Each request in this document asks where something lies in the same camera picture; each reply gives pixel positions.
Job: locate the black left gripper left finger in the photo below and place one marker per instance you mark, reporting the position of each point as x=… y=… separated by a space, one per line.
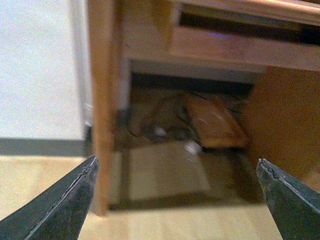
x=59 y=212

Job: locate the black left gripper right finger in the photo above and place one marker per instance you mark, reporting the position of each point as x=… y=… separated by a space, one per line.
x=294 y=206

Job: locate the white power adapter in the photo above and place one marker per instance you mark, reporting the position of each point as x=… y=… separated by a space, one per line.
x=193 y=148

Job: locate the wooden desk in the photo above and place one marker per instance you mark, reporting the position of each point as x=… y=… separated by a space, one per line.
x=282 y=118

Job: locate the wooden keyboard drawer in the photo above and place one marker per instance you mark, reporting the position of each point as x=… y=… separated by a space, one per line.
x=280 y=33

